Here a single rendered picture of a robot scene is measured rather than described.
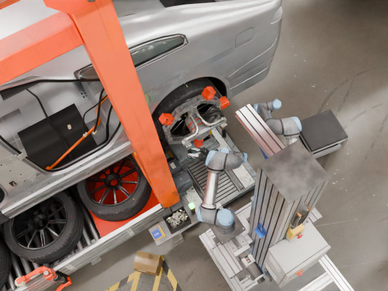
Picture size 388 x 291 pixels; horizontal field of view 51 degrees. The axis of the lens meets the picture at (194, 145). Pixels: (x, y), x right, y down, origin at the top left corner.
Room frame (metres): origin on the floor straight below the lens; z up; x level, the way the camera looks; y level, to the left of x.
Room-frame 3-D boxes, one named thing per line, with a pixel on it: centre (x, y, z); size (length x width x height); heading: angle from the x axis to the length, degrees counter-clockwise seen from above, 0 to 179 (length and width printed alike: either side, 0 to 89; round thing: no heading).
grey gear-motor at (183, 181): (1.62, 0.22, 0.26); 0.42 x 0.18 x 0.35; 22
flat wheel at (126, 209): (1.56, 0.79, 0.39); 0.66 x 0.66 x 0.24
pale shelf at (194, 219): (1.06, 0.29, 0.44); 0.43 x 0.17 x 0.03; 112
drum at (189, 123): (1.75, -0.06, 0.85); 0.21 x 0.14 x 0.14; 22
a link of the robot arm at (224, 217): (0.87, -0.12, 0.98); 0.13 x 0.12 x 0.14; 66
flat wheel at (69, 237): (1.30, 1.47, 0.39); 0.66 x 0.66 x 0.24
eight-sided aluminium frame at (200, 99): (1.82, -0.03, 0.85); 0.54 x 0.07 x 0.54; 112
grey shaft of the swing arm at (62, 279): (0.83, 1.39, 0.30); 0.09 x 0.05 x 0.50; 112
